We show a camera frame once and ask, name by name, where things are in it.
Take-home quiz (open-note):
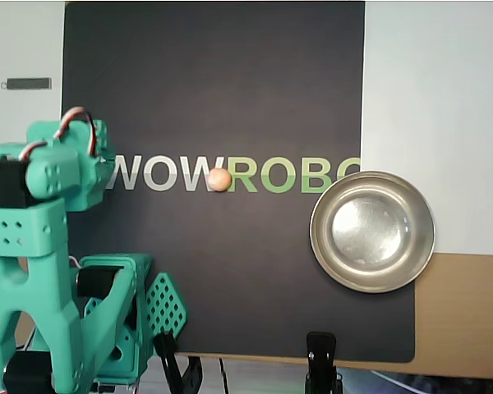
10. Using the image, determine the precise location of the black spring camera stand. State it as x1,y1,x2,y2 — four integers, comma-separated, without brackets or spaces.
305,331,344,394

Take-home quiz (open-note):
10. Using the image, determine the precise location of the metal bowl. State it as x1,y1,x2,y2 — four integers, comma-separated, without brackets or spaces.
309,170,436,294

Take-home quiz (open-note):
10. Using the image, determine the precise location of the black mat with WOWROBO print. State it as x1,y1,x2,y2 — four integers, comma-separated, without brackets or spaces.
51,1,417,364

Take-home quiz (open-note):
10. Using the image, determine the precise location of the black table clamp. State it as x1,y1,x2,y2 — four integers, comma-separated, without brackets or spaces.
153,330,205,394

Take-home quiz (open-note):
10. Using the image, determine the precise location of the thin black hanging cable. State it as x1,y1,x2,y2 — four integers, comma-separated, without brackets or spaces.
218,357,232,394

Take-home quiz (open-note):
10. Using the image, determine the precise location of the white paper sheet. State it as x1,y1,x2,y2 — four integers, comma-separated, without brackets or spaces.
0,0,493,258

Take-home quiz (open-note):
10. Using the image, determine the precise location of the red white black servo wire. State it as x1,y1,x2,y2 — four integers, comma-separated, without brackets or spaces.
18,106,100,163

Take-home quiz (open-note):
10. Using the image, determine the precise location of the orange wooden ball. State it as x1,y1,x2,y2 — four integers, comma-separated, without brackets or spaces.
208,169,232,194

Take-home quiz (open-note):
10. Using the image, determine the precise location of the teal gripper with servo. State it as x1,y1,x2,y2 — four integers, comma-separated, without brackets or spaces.
67,121,116,213

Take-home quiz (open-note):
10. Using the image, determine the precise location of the small black USB stick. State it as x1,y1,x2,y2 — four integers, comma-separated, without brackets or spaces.
0,77,53,91

